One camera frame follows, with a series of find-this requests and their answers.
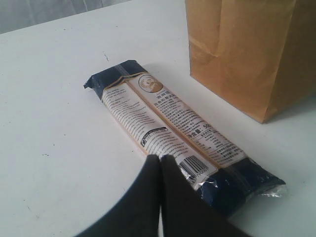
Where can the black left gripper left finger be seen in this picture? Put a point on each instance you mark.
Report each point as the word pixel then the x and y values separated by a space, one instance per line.
pixel 136 214

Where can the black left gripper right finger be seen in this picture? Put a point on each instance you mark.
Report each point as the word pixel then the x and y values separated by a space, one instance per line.
pixel 184 213

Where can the brown paper bag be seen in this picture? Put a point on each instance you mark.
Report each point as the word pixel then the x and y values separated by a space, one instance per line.
pixel 258 55

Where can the dark blue noodle packet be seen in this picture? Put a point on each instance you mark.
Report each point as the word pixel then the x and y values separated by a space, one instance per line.
pixel 221 173

